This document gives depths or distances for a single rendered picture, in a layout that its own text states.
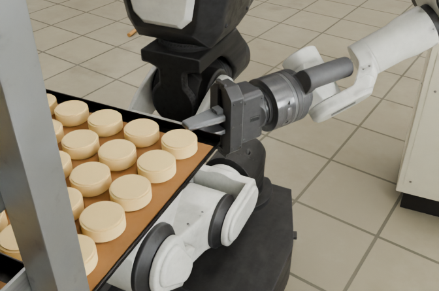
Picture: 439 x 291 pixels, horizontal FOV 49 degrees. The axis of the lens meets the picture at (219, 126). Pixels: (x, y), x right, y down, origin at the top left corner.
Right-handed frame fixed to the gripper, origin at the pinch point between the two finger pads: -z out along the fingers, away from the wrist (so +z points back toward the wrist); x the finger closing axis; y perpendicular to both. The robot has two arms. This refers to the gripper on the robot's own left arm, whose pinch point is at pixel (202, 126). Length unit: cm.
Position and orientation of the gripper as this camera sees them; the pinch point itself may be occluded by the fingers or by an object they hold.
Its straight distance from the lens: 72.4
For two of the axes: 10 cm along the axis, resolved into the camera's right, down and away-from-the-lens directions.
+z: 8.2, -3.0, 4.8
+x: 0.1, -8.4, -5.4
